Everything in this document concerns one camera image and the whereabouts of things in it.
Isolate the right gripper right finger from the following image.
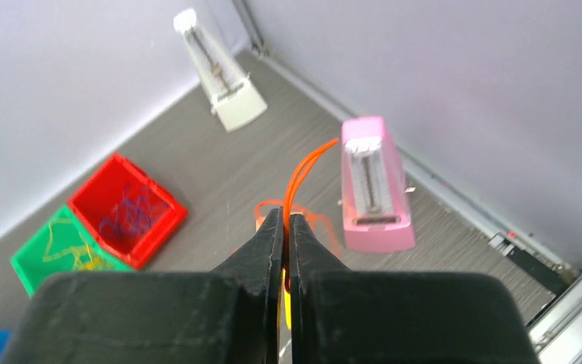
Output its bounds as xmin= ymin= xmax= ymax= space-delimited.
xmin=289 ymin=215 xmax=538 ymax=363

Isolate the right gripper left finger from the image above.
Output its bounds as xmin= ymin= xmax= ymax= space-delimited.
xmin=0 ymin=209 xmax=283 ymax=363

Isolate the purple string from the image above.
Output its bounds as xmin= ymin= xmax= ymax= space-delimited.
xmin=99 ymin=181 xmax=169 ymax=242

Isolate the yellow orange string bundle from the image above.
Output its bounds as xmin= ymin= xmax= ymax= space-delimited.
xmin=42 ymin=218 xmax=116 ymax=272

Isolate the yellow triangle toy right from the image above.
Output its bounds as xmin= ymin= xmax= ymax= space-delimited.
xmin=282 ymin=268 xmax=292 ymax=330

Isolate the pink metronome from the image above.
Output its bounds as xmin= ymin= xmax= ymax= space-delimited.
xmin=340 ymin=116 xmax=416 ymax=253

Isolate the red plastic bin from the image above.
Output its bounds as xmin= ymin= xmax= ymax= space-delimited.
xmin=67 ymin=153 xmax=189 ymax=270

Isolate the green plastic bin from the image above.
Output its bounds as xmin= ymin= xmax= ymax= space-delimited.
xmin=11 ymin=205 xmax=134 ymax=297

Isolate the white metronome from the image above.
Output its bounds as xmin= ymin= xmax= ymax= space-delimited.
xmin=174 ymin=8 xmax=268 ymax=132

